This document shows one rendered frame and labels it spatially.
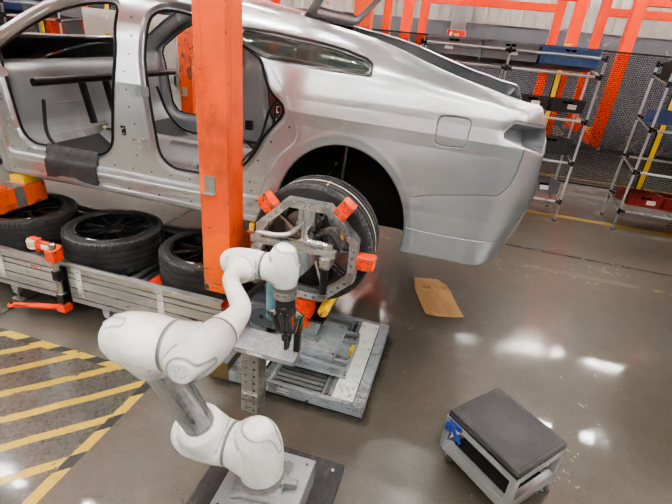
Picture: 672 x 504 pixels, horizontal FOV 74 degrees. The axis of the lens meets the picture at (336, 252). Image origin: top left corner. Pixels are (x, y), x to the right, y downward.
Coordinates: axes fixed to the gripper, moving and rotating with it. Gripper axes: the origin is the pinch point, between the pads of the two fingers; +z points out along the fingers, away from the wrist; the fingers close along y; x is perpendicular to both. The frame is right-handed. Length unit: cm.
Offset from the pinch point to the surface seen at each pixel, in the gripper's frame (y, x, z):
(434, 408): 67, 61, 82
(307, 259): -5, 49, -10
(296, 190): -17, 71, -36
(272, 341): -20, 36, 32
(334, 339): 4, 76, 57
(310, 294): -7, 60, 17
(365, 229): 19, 69, -20
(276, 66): -41, 116, -90
